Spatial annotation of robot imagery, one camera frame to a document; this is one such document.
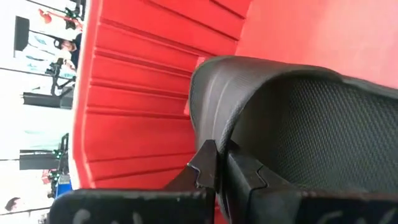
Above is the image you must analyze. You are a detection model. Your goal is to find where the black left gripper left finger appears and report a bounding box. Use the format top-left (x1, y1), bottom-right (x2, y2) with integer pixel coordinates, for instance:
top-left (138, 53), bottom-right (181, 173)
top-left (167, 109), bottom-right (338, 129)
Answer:
top-left (49, 139), bottom-right (221, 224)

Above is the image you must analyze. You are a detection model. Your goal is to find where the black equipment frame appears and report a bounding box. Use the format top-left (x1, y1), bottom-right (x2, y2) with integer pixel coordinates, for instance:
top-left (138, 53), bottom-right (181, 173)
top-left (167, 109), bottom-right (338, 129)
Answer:
top-left (19, 133), bottom-right (70, 171)
top-left (22, 91), bottom-right (75, 110)

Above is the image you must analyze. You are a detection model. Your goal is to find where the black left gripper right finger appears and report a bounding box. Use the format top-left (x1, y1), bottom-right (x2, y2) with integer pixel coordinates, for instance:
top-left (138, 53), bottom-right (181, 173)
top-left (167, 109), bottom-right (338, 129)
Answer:
top-left (225, 149), bottom-right (398, 224)

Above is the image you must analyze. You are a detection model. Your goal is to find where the black slide sandal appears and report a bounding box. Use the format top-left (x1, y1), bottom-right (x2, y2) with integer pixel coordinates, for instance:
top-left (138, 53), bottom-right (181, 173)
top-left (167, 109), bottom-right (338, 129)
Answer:
top-left (188, 55), bottom-right (398, 220)

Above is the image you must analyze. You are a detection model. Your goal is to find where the red plastic bin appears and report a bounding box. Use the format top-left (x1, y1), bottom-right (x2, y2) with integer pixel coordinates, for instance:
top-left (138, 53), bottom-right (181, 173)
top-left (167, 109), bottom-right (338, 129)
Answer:
top-left (71, 0), bottom-right (398, 224)

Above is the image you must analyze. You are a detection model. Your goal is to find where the black flat panel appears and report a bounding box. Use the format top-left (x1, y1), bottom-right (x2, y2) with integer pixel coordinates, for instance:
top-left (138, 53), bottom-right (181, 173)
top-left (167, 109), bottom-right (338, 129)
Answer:
top-left (14, 15), bottom-right (30, 58)

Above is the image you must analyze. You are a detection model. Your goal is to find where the person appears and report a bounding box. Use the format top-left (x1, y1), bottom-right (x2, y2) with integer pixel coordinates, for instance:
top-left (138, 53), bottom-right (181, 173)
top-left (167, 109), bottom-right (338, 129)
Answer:
top-left (54, 32), bottom-right (83, 71)
top-left (4, 197), bottom-right (22, 213)

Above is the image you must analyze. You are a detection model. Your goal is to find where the blue box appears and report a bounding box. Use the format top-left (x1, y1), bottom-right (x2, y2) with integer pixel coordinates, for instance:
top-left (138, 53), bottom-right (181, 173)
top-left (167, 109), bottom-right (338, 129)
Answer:
top-left (55, 174), bottom-right (73, 199)

